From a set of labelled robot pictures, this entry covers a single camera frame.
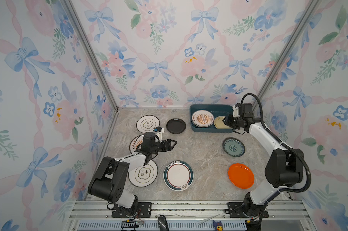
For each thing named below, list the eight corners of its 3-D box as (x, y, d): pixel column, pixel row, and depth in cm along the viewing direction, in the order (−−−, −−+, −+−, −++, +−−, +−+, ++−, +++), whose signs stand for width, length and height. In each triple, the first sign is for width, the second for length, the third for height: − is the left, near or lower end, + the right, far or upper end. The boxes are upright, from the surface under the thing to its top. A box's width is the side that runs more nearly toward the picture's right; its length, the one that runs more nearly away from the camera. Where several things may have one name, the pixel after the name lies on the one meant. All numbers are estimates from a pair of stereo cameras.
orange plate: (231, 188, 83) (233, 187, 81) (226, 165, 92) (227, 163, 89) (255, 188, 83) (257, 187, 81) (247, 165, 92) (249, 163, 89)
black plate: (165, 134, 106) (165, 131, 104) (166, 120, 114) (166, 118, 112) (186, 134, 107) (186, 132, 104) (185, 120, 114) (185, 118, 112)
